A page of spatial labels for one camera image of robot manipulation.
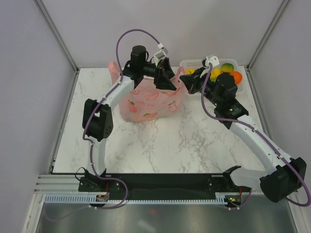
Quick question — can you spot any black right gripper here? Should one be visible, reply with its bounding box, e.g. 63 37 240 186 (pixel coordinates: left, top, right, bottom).
180 67 222 107

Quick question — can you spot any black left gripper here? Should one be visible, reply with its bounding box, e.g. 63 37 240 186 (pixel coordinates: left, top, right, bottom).
141 58 179 92

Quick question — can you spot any pink plastic bag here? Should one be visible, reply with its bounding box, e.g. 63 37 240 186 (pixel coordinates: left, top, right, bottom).
119 67 186 122

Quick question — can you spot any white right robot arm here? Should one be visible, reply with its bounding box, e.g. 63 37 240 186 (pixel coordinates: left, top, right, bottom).
180 68 311 207

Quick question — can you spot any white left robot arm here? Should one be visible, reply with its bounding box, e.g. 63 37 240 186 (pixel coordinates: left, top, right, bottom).
83 43 176 191

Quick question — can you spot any yellow fake lemon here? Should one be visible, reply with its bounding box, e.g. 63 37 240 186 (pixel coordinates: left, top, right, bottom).
210 68 222 82

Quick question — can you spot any orange fake orange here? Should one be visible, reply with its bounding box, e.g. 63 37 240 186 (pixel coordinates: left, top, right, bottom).
230 71 243 85

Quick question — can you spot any yellow green fake mango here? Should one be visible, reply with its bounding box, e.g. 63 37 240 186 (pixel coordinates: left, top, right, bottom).
221 63 234 73

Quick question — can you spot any yellow fake apple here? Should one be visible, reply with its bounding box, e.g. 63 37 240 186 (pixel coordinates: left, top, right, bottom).
186 69 195 74

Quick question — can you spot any white plastic basket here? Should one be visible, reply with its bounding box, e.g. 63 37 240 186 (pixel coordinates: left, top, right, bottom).
179 59 246 94

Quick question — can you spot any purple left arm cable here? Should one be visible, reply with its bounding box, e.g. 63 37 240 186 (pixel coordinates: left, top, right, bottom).
82 29 163 182

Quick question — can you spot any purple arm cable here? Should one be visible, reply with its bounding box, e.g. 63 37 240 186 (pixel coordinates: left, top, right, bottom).
82 29 163 182
201 63 311 207

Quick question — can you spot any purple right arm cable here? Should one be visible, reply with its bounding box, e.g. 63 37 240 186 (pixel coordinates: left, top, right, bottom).
201 63 311 207

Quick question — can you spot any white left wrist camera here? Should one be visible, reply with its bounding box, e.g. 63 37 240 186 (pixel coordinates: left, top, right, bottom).
154 43 168 64

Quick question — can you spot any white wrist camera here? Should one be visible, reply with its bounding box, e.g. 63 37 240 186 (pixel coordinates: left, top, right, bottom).
154 43 168 64
202 55 220 67

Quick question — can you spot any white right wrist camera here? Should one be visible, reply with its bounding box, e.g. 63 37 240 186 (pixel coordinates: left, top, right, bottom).
202 55 220 67

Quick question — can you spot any left aluminium frame post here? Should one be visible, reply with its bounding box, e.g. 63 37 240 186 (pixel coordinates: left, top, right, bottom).
34 0 80 71

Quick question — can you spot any aluminium frame post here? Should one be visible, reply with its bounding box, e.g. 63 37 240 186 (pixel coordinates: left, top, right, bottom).
34 0 80 71
245 0 292 71

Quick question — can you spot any white cable duct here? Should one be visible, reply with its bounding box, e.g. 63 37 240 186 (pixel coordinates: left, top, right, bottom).
44 194 227 205

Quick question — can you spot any right aluminium frame post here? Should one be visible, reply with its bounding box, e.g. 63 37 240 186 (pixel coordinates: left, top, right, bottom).
245 0 292 71

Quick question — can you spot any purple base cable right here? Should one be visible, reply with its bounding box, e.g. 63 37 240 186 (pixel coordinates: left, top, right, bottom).
225 186 254 211

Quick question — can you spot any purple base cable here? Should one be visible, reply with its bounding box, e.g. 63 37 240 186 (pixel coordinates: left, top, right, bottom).
225 186 254 211
43 178 129 222

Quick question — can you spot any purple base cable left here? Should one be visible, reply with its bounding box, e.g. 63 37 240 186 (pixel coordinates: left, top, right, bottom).
43 178 129 222

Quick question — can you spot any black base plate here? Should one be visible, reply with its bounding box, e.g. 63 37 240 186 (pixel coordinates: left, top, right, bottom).
78 172 250 200

